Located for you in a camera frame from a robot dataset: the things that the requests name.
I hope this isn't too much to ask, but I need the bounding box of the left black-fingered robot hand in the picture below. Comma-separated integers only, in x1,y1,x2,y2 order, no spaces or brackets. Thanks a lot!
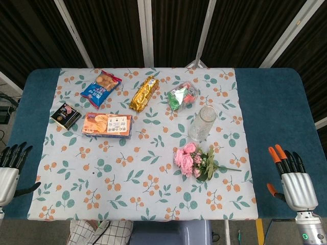
0,141,41,207

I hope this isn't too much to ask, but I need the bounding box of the right orange-tipped robot hand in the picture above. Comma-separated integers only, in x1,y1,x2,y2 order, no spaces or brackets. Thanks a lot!
266,144,319,212

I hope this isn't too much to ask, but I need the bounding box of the pink rose bouquet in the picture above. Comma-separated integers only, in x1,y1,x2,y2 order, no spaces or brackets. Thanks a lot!
174,142,242,182

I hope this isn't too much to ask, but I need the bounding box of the clear textured glass vase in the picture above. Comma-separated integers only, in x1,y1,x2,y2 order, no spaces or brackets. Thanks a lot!
188,106,218,142

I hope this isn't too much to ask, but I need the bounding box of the black electronic device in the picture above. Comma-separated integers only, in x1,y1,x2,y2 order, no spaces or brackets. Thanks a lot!
0,94,19,124

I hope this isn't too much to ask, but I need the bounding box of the teal table cover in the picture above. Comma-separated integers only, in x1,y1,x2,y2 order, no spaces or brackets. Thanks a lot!
2,67,327,222

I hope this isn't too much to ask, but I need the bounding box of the black luncheon meat tin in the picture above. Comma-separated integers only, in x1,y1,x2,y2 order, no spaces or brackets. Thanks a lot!
50,101,82,131

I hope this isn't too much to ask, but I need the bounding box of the white table leg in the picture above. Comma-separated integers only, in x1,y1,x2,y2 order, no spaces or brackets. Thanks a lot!
223,219,231,245

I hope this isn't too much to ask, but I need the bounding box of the orange cracker box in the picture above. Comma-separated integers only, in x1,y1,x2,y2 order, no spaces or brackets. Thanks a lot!
81,112,133,140

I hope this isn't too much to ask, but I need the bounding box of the white checkered fabric bag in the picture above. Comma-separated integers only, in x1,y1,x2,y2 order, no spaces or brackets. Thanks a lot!
66,219,134,245

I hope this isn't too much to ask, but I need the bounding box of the blue biscuit snack bag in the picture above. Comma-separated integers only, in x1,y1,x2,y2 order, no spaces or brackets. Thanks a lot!
80,70,123,110

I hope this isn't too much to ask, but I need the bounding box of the floral print tablecloth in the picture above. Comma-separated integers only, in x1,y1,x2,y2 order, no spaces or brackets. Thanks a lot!
27,67,259,222

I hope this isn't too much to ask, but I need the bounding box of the grey-blue plastic stool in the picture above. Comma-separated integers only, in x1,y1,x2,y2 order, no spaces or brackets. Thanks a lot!
129,219,213,245

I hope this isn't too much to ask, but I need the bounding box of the clear bag of candy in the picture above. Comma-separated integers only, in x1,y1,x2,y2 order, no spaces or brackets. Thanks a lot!
167,81,200,112

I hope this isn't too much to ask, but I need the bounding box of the gold foil snack packet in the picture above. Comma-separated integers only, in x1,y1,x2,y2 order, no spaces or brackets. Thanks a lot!
129,76,160,113

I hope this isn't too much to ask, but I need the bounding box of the white partition frame post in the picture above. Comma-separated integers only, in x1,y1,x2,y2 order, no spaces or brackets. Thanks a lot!
259,0,322,68
53,0,94,68
195,0,217,67
137,0,155,68

